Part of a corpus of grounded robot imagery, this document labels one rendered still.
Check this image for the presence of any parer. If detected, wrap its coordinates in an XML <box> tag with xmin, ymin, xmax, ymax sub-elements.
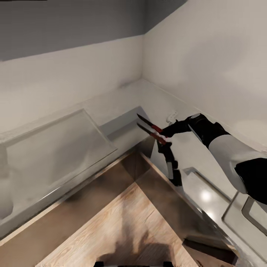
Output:
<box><xmin>137</xmin><ymin>114</ymin><xmax>163</xmax><ymax>132</ymax></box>

